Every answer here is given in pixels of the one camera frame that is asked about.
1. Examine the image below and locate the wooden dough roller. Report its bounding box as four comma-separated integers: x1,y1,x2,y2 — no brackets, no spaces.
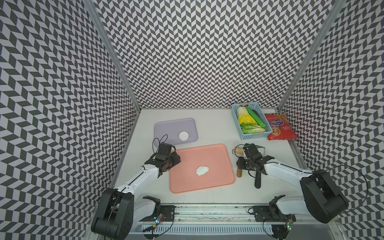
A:
233,144,244,178

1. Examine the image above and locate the pink tray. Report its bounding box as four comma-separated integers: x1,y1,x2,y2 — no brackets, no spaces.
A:
170,144,236,194

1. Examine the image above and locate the white dough piece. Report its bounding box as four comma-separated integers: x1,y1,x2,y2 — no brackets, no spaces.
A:
196,166,210,176

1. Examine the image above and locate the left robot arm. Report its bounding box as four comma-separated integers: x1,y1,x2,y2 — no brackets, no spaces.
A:
91,143,181,240

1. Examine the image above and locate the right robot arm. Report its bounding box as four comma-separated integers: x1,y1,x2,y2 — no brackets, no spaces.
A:
237,144,349,224

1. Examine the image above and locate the round white dough disc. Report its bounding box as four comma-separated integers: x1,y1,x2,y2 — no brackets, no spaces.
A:
179,131,190,142

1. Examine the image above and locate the lavender tray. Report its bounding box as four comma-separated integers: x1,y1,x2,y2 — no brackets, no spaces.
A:
154,118,198,145

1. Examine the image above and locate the green lettuce leaf toy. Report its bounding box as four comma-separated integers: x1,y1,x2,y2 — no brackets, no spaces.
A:
240,123,266,134

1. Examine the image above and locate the green cucumber toy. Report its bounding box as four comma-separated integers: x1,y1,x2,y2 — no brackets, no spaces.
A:
245,106,267,129

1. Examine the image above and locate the red snack bag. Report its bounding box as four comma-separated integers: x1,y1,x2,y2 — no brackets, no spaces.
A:
265,114,298,141

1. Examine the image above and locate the yellow napa cabbage toy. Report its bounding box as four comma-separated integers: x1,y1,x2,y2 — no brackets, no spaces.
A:
237,107,258,125

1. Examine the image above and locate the light blue plastic basket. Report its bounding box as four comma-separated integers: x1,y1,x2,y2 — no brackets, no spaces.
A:
232,102,273,140

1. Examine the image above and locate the black handled scraper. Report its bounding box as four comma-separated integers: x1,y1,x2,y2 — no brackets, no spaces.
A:
254,172,261,189

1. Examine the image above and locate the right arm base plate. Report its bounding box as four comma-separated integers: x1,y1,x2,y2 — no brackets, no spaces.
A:
249,206,297,223

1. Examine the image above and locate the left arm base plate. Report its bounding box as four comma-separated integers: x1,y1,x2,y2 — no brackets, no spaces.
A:
141,205,176,223

